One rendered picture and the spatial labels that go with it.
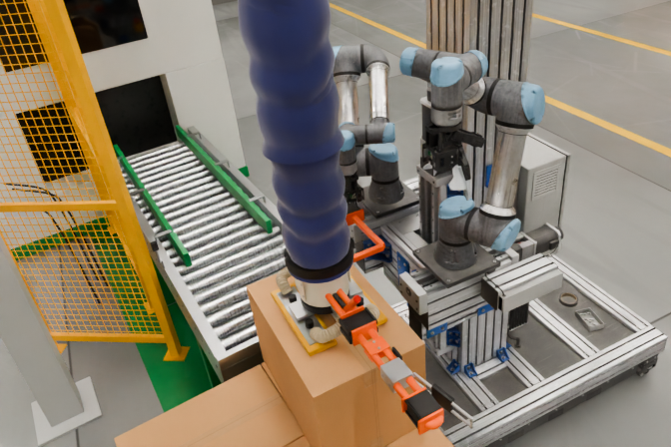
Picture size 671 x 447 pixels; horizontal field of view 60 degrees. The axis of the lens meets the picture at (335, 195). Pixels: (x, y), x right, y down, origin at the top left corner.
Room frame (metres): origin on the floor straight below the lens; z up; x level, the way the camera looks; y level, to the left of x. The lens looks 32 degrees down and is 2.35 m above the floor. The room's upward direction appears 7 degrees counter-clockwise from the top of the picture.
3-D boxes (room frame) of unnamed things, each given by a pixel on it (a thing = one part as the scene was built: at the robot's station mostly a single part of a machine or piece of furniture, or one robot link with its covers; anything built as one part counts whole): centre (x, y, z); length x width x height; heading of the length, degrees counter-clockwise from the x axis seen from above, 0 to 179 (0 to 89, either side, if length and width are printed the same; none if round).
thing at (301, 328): (1.47, 0.16, 0.98); 0.34 x 0.10 x 0.05; 23
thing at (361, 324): (1.28, -0.02, 1.08); 0.10 x 0.08 x 0.06; 113
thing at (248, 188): (3.02, 0.49, 0.50); 2.31 x 0.05 x 0.19; 27
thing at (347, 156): (1.87, -0.05, 1.39); 0.09 x 0.08 x 0.11; 173
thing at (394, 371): (1.08, -0.11, 1.08); 0.07 x 0.07 x 0.04; 23
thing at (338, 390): (1.50, 0.07, 0.74); 0.60 x 0.40 x 0.40; 24
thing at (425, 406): (0.95, -0.16, 1.08); 0.08 x 0.07 x 0.05; 23
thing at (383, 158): (2.07, -0.21, 1.20); 0.13 x 0.12 x 0.14; 83
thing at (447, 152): (1.29, -0.29, 1.66); 0.09 x 0.08 x 0.12; 112
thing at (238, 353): (1.83, 0.24, 0.58); 0.70 x 0.03 x 0.06; 117
